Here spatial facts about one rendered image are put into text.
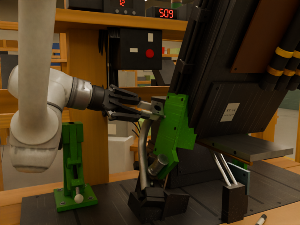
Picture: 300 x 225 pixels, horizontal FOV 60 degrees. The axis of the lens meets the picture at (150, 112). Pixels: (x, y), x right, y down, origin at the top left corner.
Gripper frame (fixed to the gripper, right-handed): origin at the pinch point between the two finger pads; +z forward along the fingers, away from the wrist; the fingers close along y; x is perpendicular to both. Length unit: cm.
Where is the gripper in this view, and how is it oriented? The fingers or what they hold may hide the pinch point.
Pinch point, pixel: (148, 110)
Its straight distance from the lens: 86.1
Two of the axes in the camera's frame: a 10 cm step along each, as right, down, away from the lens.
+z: 8.8, 2.1, 4.3
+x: -4.6, 5.8, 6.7
